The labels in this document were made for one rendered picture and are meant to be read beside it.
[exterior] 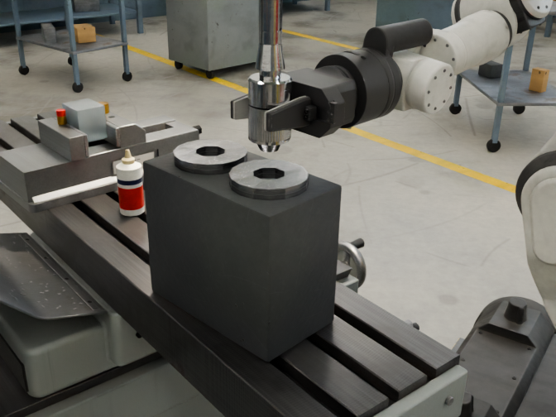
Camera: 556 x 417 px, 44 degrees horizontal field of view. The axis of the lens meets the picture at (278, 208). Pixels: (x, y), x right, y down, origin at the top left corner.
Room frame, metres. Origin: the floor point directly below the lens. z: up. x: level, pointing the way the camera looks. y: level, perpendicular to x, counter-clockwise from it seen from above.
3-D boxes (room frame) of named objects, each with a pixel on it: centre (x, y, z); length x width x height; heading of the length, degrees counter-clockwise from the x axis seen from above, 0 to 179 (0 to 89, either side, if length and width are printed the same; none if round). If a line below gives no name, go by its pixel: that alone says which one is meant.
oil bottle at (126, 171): (1.02, 0.24, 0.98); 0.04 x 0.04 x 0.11
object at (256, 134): (0.71, 0.01, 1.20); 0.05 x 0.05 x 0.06
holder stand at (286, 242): (0.75, 0.05, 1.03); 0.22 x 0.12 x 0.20; 47
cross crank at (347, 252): (1.36, -0.14, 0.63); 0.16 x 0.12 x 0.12; 129
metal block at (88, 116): (1.16, 0.35, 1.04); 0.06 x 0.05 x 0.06; 42
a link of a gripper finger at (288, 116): (0.69, -0.01, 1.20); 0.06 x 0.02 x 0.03; 134
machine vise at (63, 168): (1.18, 0.32, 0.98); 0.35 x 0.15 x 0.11; 132
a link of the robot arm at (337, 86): (0.78, -0.05, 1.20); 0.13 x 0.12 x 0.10; 44
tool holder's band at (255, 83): (0.71, 0.01, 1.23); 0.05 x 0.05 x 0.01
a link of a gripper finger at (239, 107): (0.74, 0.03, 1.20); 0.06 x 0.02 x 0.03; 134
